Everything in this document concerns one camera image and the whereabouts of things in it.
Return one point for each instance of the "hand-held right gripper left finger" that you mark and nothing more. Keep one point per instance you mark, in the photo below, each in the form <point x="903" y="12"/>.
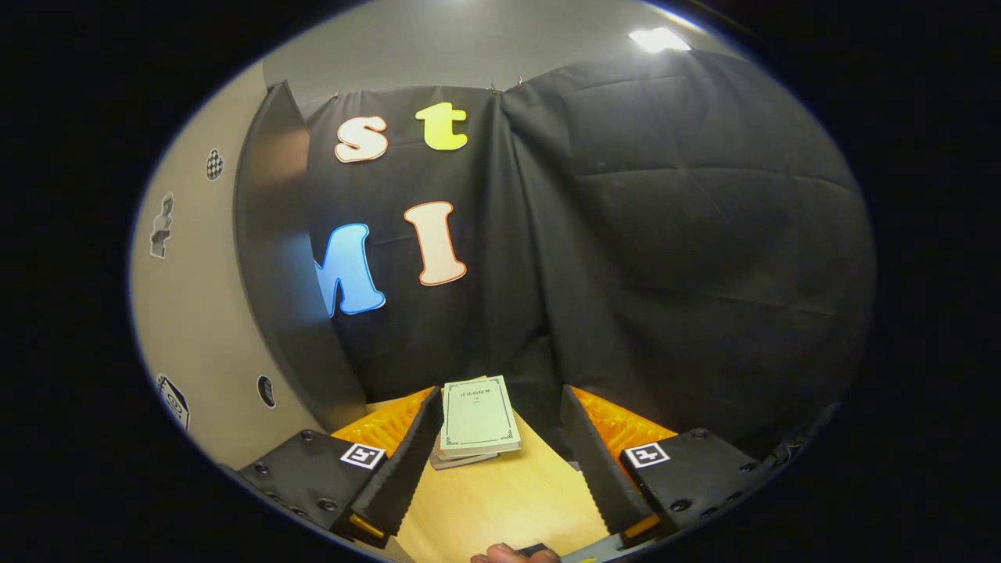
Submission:
<point x="407" y="469"/>

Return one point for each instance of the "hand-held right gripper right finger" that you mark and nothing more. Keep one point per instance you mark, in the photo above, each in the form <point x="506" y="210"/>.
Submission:
<point x="598" y="469"/>

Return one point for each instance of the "pale green book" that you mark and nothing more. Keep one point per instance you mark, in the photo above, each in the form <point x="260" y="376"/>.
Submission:
<point x="478" y="418"/>

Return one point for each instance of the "black backdrop cloth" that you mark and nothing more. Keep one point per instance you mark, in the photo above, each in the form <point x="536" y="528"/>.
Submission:
<point x="665" y="234"/>

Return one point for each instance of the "ceiling light panel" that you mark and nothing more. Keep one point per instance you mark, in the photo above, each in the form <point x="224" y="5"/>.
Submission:
<point x="658" y="39"/>

